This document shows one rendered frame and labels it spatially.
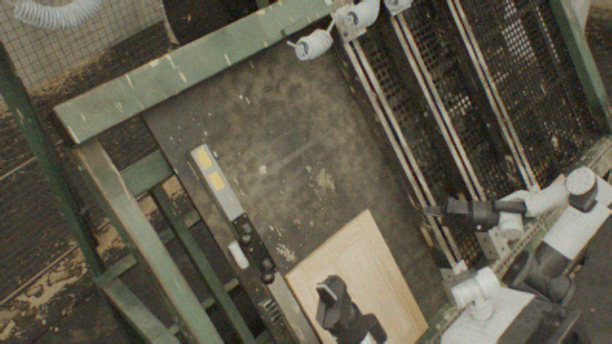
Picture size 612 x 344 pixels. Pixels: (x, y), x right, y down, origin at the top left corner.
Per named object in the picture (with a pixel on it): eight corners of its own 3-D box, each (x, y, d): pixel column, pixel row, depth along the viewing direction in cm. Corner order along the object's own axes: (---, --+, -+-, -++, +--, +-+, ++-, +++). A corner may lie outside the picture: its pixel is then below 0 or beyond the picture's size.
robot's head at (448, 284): (491, 300, 133) (480, 273, 132) (459, 314, 133) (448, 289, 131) (480, 290, 139) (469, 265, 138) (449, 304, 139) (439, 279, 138)
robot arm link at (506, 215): (478, 211, 173) (514, 214, 172) (481, 239, 166) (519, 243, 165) (486, 189, 164) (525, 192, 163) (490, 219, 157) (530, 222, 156)
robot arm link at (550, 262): (586, 269, 142) (554, 310, 145) (573, 260, 151) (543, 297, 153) (549, 244, 143) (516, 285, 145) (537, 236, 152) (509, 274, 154)
